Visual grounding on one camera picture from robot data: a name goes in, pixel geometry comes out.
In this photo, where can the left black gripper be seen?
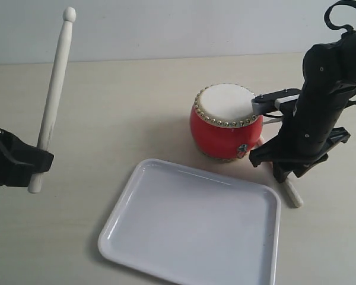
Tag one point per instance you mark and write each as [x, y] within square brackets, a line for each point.
[20, 161]

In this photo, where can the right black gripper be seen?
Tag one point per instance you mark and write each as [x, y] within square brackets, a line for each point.
[302, 142]

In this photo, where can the white wooden drumstick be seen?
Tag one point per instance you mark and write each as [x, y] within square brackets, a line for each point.
[56, 80]
[287, 187]

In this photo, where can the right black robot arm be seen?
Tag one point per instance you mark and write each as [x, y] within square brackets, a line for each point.
[329, 72]

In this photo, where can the small red drum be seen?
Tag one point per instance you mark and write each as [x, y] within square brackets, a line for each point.
[222, 122]

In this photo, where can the white plastic tray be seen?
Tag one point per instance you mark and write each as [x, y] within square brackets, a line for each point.
[190, 226]

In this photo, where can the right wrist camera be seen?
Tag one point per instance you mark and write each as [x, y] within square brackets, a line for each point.
[270, 102]

